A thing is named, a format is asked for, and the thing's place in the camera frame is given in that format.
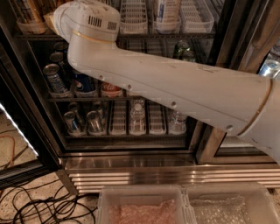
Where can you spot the clear bin pink wrap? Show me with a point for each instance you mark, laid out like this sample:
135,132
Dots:
142,204

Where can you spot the green can second row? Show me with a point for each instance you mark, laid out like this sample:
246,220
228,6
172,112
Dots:
188,56

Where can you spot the silver blue can front left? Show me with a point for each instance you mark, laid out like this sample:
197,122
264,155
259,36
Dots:
54,79

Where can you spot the steel fridge base grille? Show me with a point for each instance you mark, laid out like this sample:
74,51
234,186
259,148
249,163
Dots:
90,174

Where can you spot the open fridge door left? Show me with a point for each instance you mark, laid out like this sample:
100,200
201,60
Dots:
22,117

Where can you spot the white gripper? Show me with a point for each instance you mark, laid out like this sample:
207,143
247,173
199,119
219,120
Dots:
87,17

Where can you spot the water bottle right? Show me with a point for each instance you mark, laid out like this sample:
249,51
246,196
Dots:
177,123

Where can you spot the white blue tall can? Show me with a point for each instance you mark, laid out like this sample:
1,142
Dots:
166,11

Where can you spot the clear bin white wrap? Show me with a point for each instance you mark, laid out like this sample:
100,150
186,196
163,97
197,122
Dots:
237,203

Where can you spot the red cola can front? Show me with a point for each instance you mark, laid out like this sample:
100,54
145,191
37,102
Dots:
107,87

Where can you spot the silver can bottom left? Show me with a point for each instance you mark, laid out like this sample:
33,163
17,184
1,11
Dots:
71,122

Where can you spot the dark can middle row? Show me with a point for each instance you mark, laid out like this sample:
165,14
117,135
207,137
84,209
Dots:
60,59

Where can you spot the water bottle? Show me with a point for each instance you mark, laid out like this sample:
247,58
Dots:
137,119
177,123

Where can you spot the blue cola can front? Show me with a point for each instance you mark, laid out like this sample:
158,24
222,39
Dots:
83,82

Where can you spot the gold tall can far left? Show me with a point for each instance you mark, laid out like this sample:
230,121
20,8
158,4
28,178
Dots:
29,11

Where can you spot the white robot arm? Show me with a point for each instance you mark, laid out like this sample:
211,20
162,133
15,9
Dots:
174,83

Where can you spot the white empty tray top right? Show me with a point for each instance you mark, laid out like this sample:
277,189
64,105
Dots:
196,17

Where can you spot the water bottle centre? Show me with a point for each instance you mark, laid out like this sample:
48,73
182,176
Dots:
137,119

